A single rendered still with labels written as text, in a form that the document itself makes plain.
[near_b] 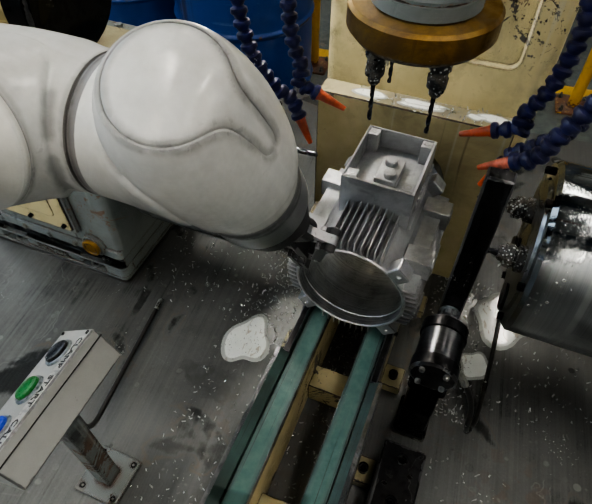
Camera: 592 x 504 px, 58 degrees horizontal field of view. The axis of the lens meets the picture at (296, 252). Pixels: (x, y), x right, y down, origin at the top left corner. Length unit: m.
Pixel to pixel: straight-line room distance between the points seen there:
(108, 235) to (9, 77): 0.64
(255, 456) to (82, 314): 0.47
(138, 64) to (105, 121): 0.03
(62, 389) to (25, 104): 0.36
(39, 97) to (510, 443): 0.79
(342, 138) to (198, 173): 0.63
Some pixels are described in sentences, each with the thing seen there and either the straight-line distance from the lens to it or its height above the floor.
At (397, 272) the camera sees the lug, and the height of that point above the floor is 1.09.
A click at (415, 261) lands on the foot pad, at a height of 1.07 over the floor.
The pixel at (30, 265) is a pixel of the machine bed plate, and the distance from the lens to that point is 1.17.
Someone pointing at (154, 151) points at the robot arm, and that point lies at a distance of 0.28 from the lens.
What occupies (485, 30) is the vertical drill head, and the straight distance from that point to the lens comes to 0.65.
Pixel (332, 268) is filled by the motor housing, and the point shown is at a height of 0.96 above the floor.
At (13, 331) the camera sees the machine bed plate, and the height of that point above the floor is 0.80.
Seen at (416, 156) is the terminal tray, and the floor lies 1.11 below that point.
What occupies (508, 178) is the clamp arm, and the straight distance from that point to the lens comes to 0.58.
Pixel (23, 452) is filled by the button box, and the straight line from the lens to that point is 0.64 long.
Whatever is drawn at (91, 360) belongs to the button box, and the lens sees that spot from 0.66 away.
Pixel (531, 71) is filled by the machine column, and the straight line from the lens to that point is 0.92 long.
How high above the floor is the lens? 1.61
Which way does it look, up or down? 49 degrees down
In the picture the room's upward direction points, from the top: straight up
